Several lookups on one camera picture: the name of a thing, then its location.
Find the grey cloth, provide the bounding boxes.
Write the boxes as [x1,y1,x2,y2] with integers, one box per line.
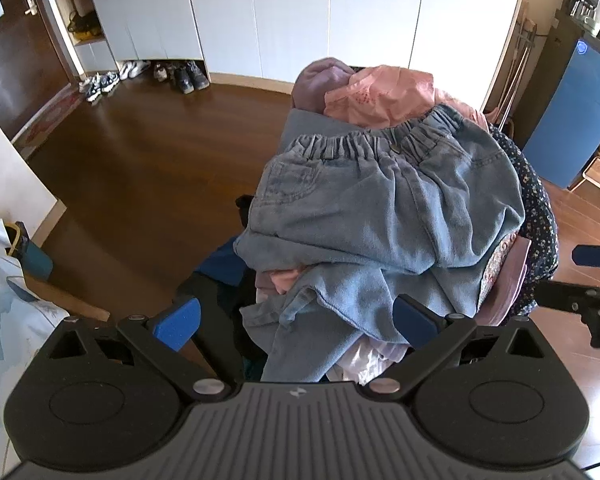
[277,109,351,153]

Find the blue appliance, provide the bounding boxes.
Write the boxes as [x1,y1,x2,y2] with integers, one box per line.
[521,35,600,190]

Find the white wardrobe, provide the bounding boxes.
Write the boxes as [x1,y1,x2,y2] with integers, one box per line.
[82,0,526,111]

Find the mop handles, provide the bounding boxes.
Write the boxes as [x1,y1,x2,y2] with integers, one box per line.
[497,2,538,126]

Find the mauve garment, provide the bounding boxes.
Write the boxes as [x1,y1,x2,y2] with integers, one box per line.
[291,57,356,116]

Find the dark floral garment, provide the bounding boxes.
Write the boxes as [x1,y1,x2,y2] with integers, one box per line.
[487,125,561,316]

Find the light blue jeans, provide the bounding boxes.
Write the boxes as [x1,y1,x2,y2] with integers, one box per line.
[232,104,527,385]

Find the brown wooden door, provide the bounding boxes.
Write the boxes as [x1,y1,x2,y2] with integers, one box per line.
[0,0,76,141]

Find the light pink cloth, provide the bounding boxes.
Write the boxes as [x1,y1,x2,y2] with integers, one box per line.
[254,267,311,303]

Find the row of shoes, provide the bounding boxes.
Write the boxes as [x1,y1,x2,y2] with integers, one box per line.
[77,59,212,103]

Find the pink floral trim cloth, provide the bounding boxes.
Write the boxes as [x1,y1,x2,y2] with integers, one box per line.
[475,232,533,326]

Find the patterned doormat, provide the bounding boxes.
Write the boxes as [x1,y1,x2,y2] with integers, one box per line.
[12,87,83,161]

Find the blue printed table mat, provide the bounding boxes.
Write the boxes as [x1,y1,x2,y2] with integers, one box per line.
[0,217,71,480]

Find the white cloth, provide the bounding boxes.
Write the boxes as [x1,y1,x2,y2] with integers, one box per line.
[325,337,411,386]

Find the pink garment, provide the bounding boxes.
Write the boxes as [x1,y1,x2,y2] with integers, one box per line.
[322,65,491,133]

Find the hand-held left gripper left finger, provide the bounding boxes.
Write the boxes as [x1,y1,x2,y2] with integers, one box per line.
[45,297,233,404]

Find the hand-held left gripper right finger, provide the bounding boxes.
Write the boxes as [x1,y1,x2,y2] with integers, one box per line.
[362,294,551,404]

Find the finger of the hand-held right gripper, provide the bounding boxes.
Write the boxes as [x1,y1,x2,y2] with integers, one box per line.
[571,244,600,268]
[534,279,600,349]

